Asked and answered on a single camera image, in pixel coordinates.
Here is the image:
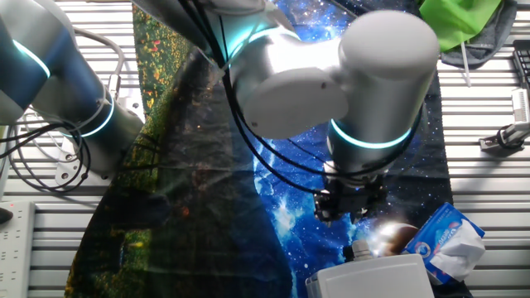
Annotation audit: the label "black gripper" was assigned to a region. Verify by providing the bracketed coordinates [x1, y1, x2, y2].
[312, 176, 388, 228]

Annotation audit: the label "white plastic drawer box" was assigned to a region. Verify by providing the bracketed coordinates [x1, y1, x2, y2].
[305, 252, 436, 298]

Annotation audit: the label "white round knob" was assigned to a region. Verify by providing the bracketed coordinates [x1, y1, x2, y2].
[351, 238, 374, 262]

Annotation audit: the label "blue tissue pack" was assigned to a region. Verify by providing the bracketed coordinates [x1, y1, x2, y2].
[401, 201, 487, 286]

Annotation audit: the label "galaxy and forest print cloth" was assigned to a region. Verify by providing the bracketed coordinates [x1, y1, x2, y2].
[64, 0, 473, 298]

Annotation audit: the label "thin white stick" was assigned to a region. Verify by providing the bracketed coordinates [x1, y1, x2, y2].
[460, 41, 473, 89]

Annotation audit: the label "white ribbed block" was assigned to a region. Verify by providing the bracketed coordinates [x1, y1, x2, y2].
[511, 89, 530, 124]

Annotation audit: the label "green cloth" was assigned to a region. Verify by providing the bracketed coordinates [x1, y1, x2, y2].
[418, 0, 503, 53]

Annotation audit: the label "grey cloth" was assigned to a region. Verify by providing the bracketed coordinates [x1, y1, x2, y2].
[438, 0, 518, 70]

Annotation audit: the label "black keyboard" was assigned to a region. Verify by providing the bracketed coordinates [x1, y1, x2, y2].
[512, 39, 530, 90]

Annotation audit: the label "white power strip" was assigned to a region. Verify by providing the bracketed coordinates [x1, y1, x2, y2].
[0, 200, 36, 298]

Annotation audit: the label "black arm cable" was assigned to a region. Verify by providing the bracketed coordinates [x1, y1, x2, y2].
[177, 0, 423, 195]

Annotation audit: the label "black base cables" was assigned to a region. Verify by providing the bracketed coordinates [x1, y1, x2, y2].
[0, 119, 93, 194]

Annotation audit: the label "grey hose with connector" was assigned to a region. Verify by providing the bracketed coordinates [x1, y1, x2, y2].
[70, 25, 126, 101]

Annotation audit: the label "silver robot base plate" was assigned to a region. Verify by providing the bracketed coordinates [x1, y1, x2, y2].
[55, 97, 146, 188]

